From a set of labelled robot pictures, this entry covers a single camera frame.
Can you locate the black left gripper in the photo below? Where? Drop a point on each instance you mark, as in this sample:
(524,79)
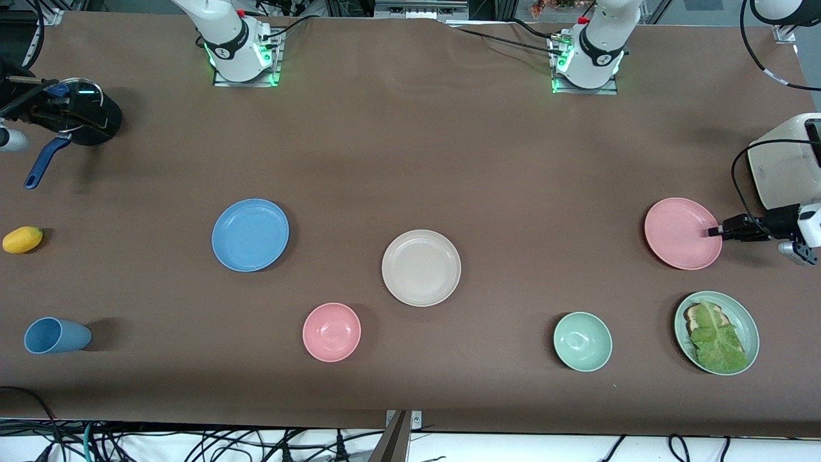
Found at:
(777,222)

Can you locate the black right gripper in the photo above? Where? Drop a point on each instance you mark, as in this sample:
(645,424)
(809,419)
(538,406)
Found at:
(14,106)

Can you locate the pink plate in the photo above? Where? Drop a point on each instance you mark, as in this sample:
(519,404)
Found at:
(680,234)

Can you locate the blue plate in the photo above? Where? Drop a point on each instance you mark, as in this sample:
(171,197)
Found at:
(250,235)

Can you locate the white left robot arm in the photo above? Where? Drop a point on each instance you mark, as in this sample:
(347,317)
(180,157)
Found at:
(603,45)

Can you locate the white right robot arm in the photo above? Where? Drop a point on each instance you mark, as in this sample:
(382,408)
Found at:
(228,38)

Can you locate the cream white toaster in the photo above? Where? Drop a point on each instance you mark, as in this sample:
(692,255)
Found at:
(779,173)

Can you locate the green plate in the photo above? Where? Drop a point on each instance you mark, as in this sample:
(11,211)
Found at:
(747,321)

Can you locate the toasted bread slice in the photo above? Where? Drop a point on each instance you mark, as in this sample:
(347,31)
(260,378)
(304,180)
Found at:
(691,314)

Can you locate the green lettuce leaf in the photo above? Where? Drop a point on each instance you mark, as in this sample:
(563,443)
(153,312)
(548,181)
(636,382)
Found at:
(718,346)

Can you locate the yellow lemon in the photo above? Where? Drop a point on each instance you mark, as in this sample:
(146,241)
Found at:
(22,240)

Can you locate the green bowl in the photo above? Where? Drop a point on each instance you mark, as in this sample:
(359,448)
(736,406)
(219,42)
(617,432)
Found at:
(582,341)

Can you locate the blue cup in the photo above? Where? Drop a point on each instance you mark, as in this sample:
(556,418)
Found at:
(58,335)

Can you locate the orange leafy decoration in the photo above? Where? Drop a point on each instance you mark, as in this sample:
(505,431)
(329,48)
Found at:
(545,6)

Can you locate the beige plate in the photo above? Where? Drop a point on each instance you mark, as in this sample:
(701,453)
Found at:
(421,268)

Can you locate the brown table cover sheet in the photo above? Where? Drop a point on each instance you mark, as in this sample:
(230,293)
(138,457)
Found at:
(410,160)

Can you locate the pink bowl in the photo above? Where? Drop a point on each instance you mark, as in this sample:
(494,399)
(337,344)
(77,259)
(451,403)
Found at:
(331,332)

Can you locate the aluminium corner bracket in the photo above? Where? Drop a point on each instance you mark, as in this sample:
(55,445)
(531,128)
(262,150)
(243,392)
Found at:
(51,16)
(786,33)

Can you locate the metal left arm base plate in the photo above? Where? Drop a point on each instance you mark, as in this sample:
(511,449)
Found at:
(590,91)

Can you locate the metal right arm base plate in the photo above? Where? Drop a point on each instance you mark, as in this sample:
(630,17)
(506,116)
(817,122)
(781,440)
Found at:
(276,70)

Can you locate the aluminium frame rail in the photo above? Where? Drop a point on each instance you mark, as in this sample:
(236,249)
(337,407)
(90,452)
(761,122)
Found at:
(417,9)

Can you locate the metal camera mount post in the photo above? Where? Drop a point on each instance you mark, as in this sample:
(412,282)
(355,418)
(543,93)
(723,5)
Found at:
(397,443)

